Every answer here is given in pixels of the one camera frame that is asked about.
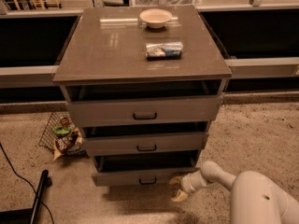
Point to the grey drawer cabinet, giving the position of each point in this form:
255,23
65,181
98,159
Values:
109,47

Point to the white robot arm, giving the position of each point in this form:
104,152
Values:
254,197

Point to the grey middle drawer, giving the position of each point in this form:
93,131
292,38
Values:
147,138

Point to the green snack bag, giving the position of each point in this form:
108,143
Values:
61,131

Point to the grey bottom drawer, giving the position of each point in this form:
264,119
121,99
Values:
143,169

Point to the white bowl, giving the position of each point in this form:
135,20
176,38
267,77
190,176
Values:
155,18

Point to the grey drawer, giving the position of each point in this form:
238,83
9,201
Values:
144,103
143,169
147,138

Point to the wire mesh basket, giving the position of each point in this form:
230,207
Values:
48,137

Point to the grey metal railing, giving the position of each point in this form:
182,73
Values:
41,76

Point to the grey top drawer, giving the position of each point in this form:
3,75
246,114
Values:
144,103

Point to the brown snack bag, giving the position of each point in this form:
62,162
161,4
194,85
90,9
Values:
67,145

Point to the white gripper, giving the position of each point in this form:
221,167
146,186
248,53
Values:
188,184

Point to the black stand leg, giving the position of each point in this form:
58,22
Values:
29,215

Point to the small red can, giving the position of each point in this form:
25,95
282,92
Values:
64,121

